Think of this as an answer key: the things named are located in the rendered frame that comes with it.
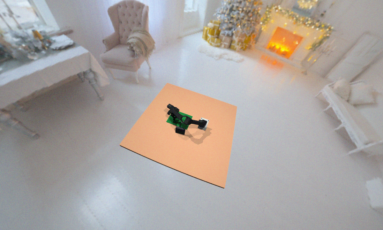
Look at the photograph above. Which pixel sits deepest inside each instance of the green circuit board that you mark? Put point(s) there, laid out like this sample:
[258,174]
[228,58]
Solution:
[178,122]

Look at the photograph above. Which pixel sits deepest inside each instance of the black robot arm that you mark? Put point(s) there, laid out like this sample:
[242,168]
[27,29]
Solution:
[188,120]

